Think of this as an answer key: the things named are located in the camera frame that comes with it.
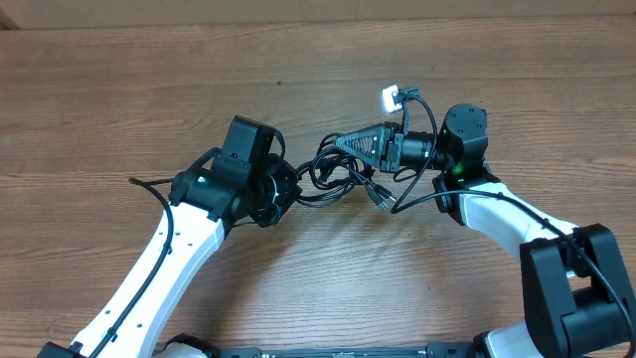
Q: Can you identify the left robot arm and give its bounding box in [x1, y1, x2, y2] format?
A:
[39, 116, 300, 357]

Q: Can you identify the black usb cable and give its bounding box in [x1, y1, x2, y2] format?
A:
[295, 132, 398, 211]

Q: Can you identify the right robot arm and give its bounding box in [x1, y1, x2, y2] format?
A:
[335, 94, 635, 357]

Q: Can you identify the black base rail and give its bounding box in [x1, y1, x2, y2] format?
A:
[158, 333, 483, 358]

